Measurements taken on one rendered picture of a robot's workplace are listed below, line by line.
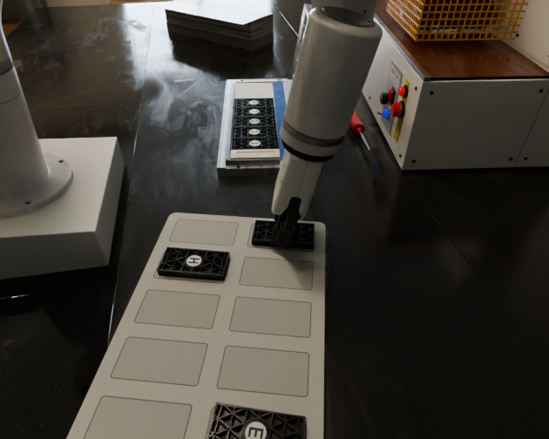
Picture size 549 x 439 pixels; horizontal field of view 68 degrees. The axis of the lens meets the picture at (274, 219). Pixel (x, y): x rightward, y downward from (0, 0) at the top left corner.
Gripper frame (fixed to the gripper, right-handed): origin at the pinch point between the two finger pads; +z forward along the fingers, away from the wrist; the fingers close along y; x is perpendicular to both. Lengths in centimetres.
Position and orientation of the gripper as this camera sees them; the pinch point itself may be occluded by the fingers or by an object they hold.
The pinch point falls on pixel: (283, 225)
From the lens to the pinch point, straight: 65.0
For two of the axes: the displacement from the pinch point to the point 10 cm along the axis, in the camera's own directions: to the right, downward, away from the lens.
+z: -2.1, 7.3, 6.5
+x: 9.7, 2.2, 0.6
